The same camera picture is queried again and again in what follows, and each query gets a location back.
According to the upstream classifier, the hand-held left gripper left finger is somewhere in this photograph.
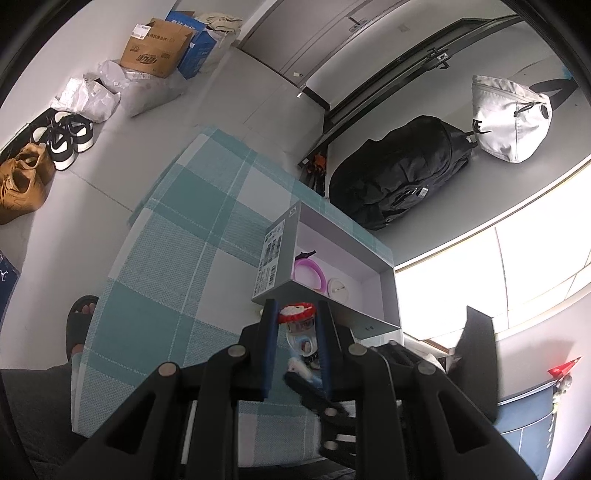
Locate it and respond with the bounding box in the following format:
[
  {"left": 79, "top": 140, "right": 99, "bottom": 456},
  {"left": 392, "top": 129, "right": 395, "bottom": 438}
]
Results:
[{"left": 53, "top": 299, "right": 280, "bottom": 480}]

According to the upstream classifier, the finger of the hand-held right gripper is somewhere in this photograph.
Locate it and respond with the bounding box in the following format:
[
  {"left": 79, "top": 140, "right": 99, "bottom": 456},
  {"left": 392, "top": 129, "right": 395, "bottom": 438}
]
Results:
[{"left": 284, "top": 371, "right": 356, "bottom": 464}]

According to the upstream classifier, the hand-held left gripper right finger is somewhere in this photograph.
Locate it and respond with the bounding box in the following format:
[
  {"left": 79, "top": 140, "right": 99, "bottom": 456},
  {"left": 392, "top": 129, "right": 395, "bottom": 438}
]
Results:
[{"left": 316, "top": 300, "right": 539, "bottom": 480}]

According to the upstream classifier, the red white beaded bracelet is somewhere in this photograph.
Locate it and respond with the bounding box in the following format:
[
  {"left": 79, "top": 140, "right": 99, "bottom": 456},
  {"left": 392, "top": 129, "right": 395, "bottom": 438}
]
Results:
[{"left": 277, "top": 302, "right": 318, "bottom": 324}]

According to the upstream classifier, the grey cardboard box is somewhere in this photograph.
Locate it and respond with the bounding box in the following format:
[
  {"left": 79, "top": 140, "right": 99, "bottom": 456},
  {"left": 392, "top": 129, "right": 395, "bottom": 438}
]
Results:
[{"left": 252, "top": 200, "right": 402, "bottom": 342}]

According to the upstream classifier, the white round case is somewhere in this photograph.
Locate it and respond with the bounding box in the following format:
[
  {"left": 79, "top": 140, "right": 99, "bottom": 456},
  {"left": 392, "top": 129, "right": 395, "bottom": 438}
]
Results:
[{"left": 326, "top": 277, "right": 352, "bottom": 303}]

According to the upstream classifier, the blue cloth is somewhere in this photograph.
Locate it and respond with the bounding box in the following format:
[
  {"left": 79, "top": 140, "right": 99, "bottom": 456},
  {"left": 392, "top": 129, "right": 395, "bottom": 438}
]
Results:
[{"left": 496, "top": 376, "right": 561, "bottom": 467}]

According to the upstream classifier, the red paper plane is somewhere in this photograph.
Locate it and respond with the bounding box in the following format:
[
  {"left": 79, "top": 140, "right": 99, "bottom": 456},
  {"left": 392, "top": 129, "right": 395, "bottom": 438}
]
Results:
[{"left": 547, "top": 357, "right": 583, "bottom": 377}]

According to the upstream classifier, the bright window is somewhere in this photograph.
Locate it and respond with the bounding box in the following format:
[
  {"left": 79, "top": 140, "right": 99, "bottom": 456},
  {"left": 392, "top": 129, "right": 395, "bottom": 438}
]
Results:
[{"left": 397, "top": 171, "right": 591, "bottom": 342}]

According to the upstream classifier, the black slipper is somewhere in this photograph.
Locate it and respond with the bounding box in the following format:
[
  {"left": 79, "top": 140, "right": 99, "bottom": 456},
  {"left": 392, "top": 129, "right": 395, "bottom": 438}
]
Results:
[{"left": 65, "top": 295, "right": 100, "bottom": 363}]

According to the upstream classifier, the black backpack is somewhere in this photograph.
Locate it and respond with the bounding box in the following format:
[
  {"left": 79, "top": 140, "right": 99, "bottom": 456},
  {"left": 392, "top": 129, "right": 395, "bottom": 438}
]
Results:
[{"left": 329, "top": 115, "right": 476, "bottom": 230}]

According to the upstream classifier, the grey trouser leg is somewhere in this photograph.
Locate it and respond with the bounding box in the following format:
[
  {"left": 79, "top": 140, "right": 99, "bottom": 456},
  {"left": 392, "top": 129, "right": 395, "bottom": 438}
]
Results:
[{"left": 0, "top": 355, "right": 93, "bottom": 480}]

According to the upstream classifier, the white grey bag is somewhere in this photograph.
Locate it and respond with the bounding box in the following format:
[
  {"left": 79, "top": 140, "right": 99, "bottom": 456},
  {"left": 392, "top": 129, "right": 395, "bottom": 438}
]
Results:
[{"left": 471, "top": 75, "right": 553, "bottom": 163}]

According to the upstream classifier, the black folded stand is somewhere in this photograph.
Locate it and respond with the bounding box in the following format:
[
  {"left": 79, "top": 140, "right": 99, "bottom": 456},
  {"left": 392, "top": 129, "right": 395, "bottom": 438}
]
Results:
[{"left": 298, "top": 16, "right": 522, "bottom": 169}]

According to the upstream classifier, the blue shoe box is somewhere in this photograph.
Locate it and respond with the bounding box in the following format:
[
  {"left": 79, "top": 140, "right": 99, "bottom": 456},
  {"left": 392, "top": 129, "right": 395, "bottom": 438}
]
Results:
[{"left": 0, "top": 251, "right": 20, "bottom": 319}]

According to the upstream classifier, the grey plastic package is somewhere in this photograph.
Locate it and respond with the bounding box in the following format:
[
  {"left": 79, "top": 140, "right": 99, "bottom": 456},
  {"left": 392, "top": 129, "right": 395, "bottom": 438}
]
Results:
[{"left": 97, "top": 60, "right": 188, "bottom": 117}]

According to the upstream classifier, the black white sneaker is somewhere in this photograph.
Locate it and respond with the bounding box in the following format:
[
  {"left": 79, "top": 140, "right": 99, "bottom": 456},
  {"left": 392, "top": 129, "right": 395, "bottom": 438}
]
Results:
[
  {"left": 50, "top": 112, "right": 96, "bottom": 153},
  {"left": 31, "top": 127, "right": 78, "bottom": 171}
]

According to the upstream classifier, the brown boot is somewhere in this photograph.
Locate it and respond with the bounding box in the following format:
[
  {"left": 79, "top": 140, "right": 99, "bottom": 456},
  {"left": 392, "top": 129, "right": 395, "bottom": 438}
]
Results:
[
  {"left": 0, "top": 159, "right": 47, "bottom": 225},
  {"left": 11, "top": 142, "right": 55, "bottom": 185}
]

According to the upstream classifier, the blue cardboard box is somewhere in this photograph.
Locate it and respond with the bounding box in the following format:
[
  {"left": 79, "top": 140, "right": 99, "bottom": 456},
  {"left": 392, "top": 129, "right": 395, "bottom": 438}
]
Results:
[{"left": 166, "top": 10, "right": 219, "bottom": 79}]

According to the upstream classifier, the grey door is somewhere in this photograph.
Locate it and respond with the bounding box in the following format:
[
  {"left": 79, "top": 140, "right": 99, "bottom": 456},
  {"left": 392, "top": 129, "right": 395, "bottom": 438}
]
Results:
[{"left": 240, "top": 0, "right": 398, "bottom": 88}]

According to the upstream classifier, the white plastic bag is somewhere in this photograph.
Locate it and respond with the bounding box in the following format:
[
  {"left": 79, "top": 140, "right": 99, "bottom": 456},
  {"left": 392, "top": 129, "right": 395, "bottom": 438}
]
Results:
[{"left": 55, "top": 76, "right": 122, "bottom": 123}]

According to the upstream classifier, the brown cardboard carton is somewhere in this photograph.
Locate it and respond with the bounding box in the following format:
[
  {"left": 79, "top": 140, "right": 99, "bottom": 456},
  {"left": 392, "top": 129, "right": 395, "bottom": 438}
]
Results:
[{"left": 121, "top": 18, "right": 195, "bottom": 78}]

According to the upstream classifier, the beige folded cloth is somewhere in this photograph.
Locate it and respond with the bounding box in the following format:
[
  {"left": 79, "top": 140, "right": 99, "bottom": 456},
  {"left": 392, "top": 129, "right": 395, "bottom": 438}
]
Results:
[{"left": 205, "top": 14, "right": 243, "bottom": 33}]

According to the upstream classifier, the black shoe mat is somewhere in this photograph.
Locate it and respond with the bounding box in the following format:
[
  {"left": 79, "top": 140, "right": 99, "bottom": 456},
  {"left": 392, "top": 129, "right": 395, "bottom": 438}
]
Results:
[{"left": 0, "top": 108, "right": 56, "bottom": 158}]

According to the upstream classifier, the purple ring bracelet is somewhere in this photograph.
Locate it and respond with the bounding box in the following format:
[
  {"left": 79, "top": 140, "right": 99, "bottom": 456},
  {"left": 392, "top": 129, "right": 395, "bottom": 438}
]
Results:
[{"left": 294, "top": 258, "right": 328, "bottom": 292}]

